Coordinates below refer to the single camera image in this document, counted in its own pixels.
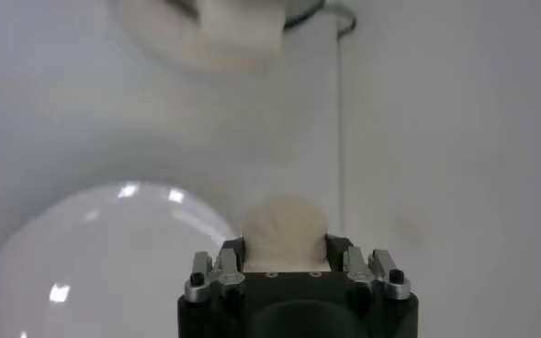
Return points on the cream electric cooker pot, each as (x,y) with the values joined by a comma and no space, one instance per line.
(233,37)

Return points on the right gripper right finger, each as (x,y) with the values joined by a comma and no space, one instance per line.
(357,275)

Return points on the perforated steel steamer basket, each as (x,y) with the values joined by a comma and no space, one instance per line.
(304,13)

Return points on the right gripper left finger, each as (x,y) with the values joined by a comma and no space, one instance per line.
(226,275)

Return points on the white round plate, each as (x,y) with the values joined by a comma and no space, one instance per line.
(114,257)

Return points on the white steamed baozi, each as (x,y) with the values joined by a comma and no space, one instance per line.
(286,229)

